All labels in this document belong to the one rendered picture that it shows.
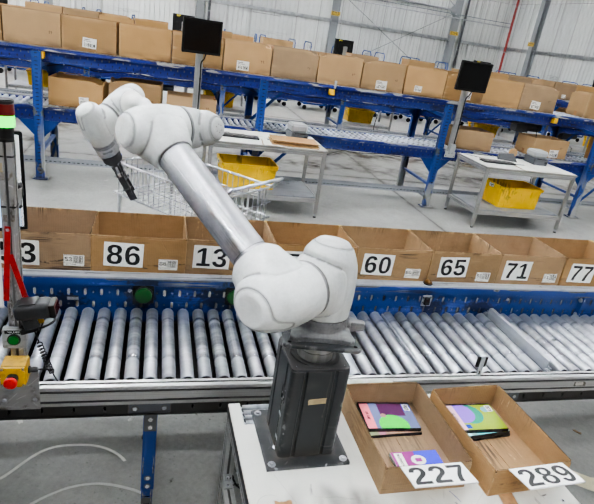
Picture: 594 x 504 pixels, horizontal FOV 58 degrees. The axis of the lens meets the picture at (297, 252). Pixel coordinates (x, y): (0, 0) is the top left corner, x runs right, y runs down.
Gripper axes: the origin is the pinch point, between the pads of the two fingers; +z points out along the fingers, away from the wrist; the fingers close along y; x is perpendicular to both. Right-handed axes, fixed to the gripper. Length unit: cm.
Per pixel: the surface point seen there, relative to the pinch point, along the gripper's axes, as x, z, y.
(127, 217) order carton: -8.8, 24.6, -12.9
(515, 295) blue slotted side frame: 155, 98, 68
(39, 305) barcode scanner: -30, -25, 67
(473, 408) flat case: 86, 46, 125
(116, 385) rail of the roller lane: -25, 14, 78
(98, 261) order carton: -23.6, 17.7, 14.5
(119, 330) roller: -24, 27, 46
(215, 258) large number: 21.7, 32.7, 24.3
